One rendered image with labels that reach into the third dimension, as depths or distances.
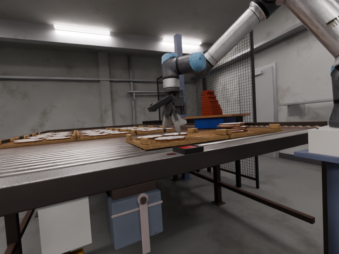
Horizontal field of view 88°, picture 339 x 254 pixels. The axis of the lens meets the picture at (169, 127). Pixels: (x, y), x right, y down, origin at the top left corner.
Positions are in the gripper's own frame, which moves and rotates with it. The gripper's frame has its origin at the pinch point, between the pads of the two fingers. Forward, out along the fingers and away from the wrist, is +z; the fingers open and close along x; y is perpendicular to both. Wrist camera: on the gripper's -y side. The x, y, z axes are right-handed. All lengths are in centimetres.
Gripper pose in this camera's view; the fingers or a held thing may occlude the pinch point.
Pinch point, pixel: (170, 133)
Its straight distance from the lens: 79.0
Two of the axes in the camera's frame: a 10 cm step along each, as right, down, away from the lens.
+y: 9.0, -0.7, 4.4
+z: 0.6, 10.0, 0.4
